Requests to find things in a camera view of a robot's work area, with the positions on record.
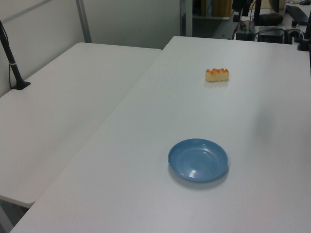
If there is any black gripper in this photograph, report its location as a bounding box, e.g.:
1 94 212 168
231 0 253 23

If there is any bread roll with orange topping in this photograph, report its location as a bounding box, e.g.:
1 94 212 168
205 68 230 83

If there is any blue round plate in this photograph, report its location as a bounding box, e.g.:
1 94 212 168
167 138 229 183

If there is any black monitor stand pole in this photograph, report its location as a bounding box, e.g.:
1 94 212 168
253 0 262 26

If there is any small black box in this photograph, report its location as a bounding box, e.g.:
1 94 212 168
235 31 255 41

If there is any wooden cabinet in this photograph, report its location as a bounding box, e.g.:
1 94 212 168
200 0 232 17

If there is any dark brown wrist rest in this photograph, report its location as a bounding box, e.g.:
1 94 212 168
259 13 284 25

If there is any black electronics box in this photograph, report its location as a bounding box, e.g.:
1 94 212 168
257 27 285 44

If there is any black keyboard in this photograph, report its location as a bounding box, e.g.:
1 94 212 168
285 5 310 25

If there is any black clamp stand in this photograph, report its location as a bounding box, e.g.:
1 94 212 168
297 15 311 52

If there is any grey metal frame leg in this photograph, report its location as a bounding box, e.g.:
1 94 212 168
179 0 193 37

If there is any black camera stand pole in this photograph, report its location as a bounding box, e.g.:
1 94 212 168
0 19 32 91

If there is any black cable on stand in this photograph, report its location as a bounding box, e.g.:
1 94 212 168
0 23 15 89

